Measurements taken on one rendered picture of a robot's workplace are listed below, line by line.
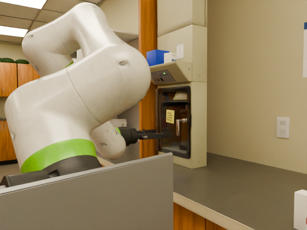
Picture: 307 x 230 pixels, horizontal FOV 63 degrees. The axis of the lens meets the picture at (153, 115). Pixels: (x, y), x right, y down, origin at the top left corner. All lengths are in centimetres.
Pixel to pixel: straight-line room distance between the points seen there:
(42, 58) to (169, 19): 91
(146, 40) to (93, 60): 120
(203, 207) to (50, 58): 70
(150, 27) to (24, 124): 133
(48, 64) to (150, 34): 95
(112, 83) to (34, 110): 14
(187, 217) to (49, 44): 80
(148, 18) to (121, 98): 128
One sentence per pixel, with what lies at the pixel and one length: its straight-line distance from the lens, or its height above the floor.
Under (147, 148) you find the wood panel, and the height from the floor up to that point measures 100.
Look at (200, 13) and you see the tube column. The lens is 147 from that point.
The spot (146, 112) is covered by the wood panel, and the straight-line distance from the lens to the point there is 161.
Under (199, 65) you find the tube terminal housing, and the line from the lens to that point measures 140.
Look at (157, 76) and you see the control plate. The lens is 149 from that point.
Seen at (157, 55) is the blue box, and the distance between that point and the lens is 145.
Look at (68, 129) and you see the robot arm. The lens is 45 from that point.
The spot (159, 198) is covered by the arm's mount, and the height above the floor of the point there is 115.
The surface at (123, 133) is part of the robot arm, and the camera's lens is 113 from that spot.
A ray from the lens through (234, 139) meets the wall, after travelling 173.
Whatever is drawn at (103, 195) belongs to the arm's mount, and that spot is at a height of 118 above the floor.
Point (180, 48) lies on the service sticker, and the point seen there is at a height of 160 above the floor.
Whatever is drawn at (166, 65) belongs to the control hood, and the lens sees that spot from 135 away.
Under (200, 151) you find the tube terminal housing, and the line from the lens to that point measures 142.
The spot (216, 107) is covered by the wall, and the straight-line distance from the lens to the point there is 181.
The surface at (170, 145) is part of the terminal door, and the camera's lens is 149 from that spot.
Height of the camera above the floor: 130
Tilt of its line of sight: 3 degrees down
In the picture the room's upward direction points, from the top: straight up
